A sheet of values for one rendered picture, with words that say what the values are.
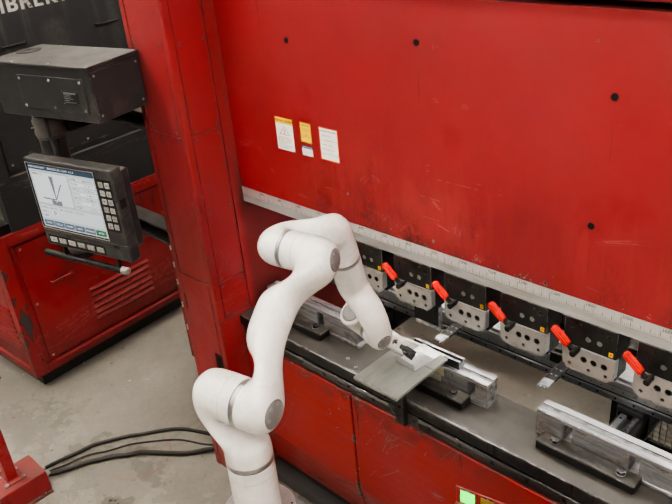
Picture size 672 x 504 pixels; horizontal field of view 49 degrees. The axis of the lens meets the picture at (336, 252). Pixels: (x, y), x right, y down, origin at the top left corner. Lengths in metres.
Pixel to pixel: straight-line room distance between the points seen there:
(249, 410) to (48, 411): 2.70
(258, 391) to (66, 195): 1.41
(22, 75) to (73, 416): 2.02
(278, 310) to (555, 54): 0.88
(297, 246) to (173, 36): 1.05
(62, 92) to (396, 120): 1.16
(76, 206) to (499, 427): 1.67
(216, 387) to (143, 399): 2.43
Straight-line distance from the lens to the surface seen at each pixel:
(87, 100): 2.64
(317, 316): 2.85
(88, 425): 4.14
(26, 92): 2.86
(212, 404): 1.78
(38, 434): 4.20
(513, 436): 2.39
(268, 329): 1.76
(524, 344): 2.22
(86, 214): 2.85
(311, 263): 1.76
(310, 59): 2.37
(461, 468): 2.53
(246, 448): 1.84
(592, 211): 1.92
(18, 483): 3.77
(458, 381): 2.49
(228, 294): 2.97
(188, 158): 2.69
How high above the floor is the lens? 2.48
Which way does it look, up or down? 28 degrees down
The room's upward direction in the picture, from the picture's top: 5 degrees counter-clockwise
